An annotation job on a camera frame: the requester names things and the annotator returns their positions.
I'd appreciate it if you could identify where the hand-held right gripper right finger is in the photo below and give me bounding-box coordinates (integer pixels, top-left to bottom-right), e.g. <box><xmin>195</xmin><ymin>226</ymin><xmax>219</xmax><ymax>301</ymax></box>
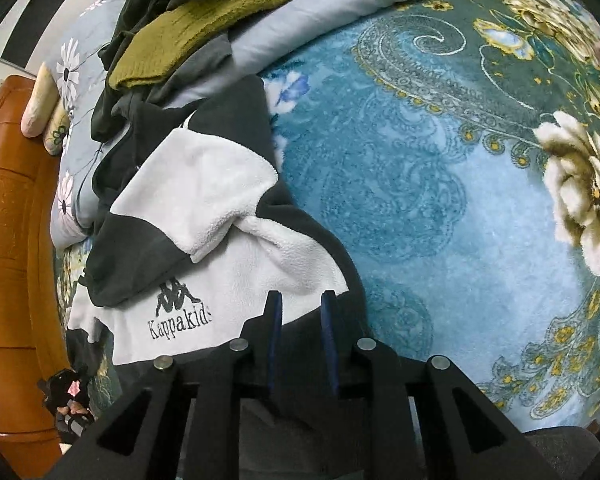
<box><xmin>320</xmin><ymin>291</ymin><xmax>546</xmax><ymax>480</ymax></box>

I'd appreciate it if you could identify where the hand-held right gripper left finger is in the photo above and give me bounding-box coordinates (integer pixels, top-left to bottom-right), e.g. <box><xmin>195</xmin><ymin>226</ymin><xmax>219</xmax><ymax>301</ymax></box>
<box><xmin>55</xmin><ymin>292</ymin><xmax>283</xmax><ymax>480</ymax></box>

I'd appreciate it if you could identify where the black and white fleece sweater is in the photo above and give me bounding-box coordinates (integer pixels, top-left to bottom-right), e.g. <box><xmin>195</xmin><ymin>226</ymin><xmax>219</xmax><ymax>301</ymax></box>
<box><xmin>67</xmin><ymin>75</ymin><xmax>366</xmax><ymax>401</ymax></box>

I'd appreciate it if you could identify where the teal floral blanket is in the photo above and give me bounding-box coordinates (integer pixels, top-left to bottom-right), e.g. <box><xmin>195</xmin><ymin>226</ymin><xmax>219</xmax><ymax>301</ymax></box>
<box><xmin>52</xmin><ymin>0</ymin><xmax>600</xmax><ymax>433</ymax></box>

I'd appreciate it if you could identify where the wooden headboard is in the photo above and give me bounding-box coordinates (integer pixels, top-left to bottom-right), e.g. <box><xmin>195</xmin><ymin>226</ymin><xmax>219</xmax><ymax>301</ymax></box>
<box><xmin>0</xmin><ymin>74</ymin><xmax>73</xmax><ymax>478</ymax></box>

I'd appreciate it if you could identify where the grey cloth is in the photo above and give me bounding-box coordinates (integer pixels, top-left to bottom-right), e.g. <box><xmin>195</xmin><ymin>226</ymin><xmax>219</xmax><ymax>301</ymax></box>
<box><xmin>522</xmin><ymin>426</ymin><xmax>600</xmax><ymax>480</ymax></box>

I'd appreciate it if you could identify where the small floral pillow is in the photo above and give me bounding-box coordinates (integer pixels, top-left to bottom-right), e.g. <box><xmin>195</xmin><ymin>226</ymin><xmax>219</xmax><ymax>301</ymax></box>
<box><xmin>42</xmin><ymin>100</ymin><xmax>73</xmax><ymax>156</ymax></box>

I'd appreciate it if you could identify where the dark grey hoodie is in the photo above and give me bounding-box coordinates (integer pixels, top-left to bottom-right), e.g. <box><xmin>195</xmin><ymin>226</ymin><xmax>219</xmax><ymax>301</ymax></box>
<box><xmin>90</xmin><ymin>35</ymin><xmax>233</xmax><ymax>143</ymax></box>

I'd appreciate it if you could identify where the cream pillow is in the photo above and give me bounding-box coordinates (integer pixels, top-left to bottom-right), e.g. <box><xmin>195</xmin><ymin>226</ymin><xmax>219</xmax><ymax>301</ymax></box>
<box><xmin>21</xmin><ymin>62</ymin><xmax>62</xmax><ymax>138</ymax></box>

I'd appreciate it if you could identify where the olive green knit sweater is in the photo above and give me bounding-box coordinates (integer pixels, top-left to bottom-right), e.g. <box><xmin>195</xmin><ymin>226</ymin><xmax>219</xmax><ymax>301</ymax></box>
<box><xmin>107</xmin><ymin>0</ymin><xmax>343</xmax><ymax>92</ymax></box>

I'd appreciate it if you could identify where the grey floral duvet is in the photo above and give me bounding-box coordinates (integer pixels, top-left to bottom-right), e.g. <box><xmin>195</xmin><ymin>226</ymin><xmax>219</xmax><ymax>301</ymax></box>
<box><xmin>50</xmin><ymin>0</ymin><xmax>563</xmax><ymax>248</ymax></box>

